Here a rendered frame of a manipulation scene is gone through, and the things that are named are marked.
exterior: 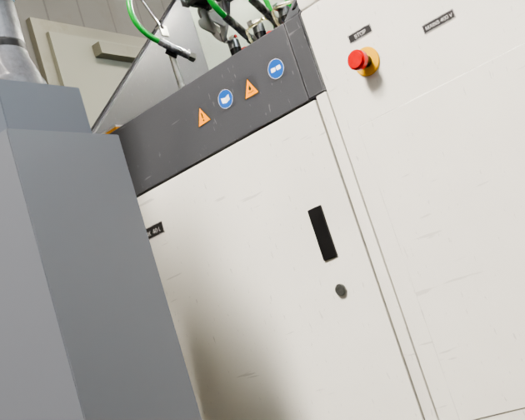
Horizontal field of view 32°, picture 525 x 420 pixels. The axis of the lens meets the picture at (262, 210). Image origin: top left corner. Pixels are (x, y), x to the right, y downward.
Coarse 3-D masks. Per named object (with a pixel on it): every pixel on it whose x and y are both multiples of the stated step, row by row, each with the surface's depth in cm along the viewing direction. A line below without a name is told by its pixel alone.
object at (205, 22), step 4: (200, 12) 210; (204, 12) 210; (208, 12) 211; (204, 16) 210; (208, 16) 211; (200, 20) 208; (204, 20) 209; (208, 20) 210; (200, 24) 207; (204, 24) 208; (208, 24) 209; (212, 24) 210; (216, 24) 210; (204, 28) 208; (208, 28) 209; (212, 28) 210; (216, 28) 210; (212, 32) 210; (216, 32) 210; (216, 36) 210; (220, 36) 209; (220, 40) 209
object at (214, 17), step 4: (220, 4) 208; (212, 8) 207; (212, 12) 206; (216, 12) 207; (212, 16) 206; (216, 16) 206; (212, 20) 205; (216, 20) 206; (220, 20) 207; (220, 24) 207; (224, 24) 208; (220, 28) 209; (224, 28) 208; (220, 32) 209; (224, 32) 208; (224, 36) 208; (224, 40) 208
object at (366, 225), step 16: (320, 96) 166; (336, 128) 164; (336, 144) 164; (352, 176) 162; (352, 192) 162; (368, 224) 161; (368, 240) 161; (384, 272) 159; (384, 288) 159; (400, 320) 158; (400, 336) 158; (416, 352) 156; (416, 368) 156; (416, 384) 156; (432, 416) 154
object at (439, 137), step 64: (320, 0) 165; (384, 0) 157; (448, 0) 149; (512, 0) 142; (320, 64) 165; (384, 64) 157; (448, 64) 150; (512, 64) 143; (384, 128) 158; (448, 128) 150; (512, 128) 143; (384, 192) 158; (448, 192) 150; (512, 192) 144; (384, 256) 159; (448, 256) 151; (512, 256) 144; (448, 320) 152; (512, 320) 145; (448, 384) 152; (512, 384) 145
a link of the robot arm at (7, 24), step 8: (0, 0) 154; (8, 0) 156; (0, 8) 153; (8, 8) 155; (0, 16) 153; (8, 16) 154; (16, 16) 156; (0, 24) 152; (8, 24) 153; (16, 24) 155; (0, 32) 152; (8, 32) 153; (16, 32) 154
